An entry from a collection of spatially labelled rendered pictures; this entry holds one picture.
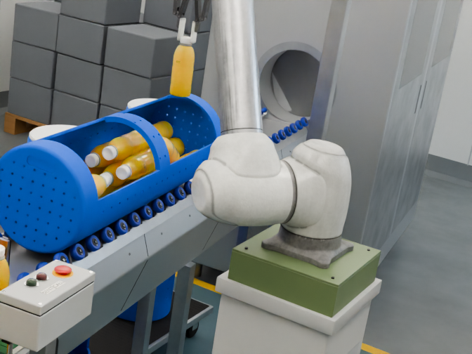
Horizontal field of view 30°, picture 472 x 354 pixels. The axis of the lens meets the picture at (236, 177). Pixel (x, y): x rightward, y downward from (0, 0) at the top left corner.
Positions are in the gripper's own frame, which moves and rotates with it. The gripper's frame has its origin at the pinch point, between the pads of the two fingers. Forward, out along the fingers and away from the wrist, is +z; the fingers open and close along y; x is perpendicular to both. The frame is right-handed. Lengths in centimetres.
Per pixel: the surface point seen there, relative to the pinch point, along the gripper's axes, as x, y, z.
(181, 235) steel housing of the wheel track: 13, -14, 62
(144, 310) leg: -11, 6, 105
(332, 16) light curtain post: -53, -31, -8
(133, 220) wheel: 42, -11, 49
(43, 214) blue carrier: 76, -3, 40
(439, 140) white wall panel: -433, -29, 112
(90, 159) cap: 42, 5, 35
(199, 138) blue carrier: -10.0, -5.5, 36.2
